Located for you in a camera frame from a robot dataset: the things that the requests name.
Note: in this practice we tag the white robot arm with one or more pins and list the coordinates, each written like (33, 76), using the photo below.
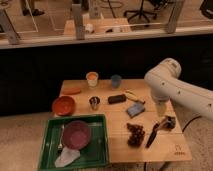
(164, 82)

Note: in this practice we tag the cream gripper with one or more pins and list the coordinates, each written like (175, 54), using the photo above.
(161, 108)

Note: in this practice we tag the black office chair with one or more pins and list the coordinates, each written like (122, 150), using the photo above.
(141, 13)

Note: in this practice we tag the person's feet in shoes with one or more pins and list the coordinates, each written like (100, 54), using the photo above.
(35, 12)

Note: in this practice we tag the white crumpled cloth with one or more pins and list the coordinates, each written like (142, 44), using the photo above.
(66, 157)

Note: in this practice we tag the red bowl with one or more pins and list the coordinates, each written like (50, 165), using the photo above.
(63, 106)

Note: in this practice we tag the black rectangular block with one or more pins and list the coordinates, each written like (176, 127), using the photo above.
(116, 99)

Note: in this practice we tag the small wooden background table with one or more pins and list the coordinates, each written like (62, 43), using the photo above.
(99, 26)

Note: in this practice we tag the yellow banana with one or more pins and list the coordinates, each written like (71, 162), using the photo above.
(131, 96)

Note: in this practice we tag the purple plate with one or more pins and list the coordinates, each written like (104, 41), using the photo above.
(76, 135)

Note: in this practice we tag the blue sponge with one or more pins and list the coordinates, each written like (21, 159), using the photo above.
(135, 109)

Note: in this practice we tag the dark small object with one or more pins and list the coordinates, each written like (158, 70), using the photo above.
(170, 122)

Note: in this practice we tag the small metal cup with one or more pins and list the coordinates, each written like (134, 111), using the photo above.
(94, 102)

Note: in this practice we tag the blue cup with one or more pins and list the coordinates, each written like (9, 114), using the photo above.
(115, 81)

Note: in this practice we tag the dark grape bunch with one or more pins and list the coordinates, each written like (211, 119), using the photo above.
(137, 135)

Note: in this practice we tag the green plastic tray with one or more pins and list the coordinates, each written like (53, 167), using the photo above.
(94, 154)

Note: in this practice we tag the white cup with orange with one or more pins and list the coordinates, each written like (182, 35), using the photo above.
(92, 79)

